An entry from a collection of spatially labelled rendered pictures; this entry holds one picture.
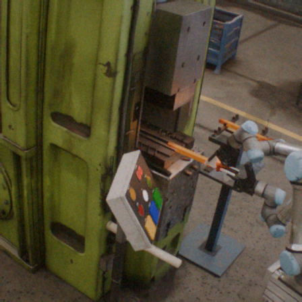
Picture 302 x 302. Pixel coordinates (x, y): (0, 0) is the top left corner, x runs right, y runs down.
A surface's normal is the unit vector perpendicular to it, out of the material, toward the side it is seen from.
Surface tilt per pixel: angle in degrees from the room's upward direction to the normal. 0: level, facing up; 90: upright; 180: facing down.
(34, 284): 0
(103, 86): 89
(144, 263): 89
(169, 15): 90
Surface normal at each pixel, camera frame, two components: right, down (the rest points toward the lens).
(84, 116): -0.55, 0.37
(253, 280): 0.12, -0.83
